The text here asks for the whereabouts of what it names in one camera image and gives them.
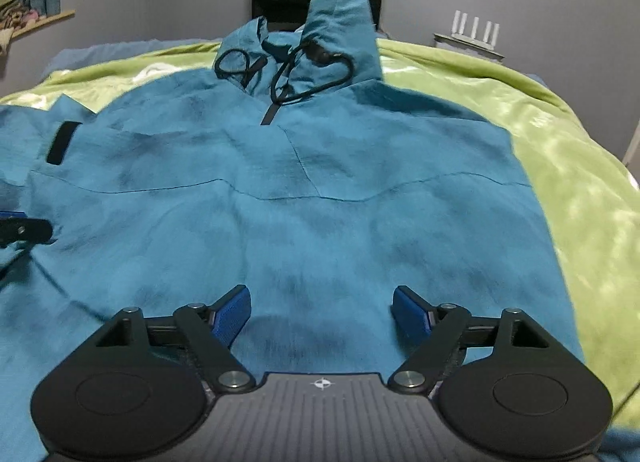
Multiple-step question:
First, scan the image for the teal hooded jacket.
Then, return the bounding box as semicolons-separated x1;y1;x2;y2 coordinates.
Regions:
0;0;586;462

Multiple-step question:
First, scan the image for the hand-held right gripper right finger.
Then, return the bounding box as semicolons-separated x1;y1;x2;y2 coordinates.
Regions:
387;285;551;395

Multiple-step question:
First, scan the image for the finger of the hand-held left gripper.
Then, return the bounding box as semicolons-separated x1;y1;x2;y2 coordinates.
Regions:
0;211;56;248

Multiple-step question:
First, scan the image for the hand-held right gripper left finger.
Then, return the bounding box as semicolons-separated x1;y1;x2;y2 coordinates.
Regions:
95;284;257;395

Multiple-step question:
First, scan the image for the white router with antennas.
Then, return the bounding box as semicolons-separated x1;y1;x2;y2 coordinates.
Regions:
450;12;501;41

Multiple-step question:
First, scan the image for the green blanket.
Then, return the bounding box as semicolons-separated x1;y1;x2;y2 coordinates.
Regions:
0;37;640;462

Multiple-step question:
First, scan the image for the wooden window sill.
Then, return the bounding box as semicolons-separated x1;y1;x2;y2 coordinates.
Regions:
0;8;76;43

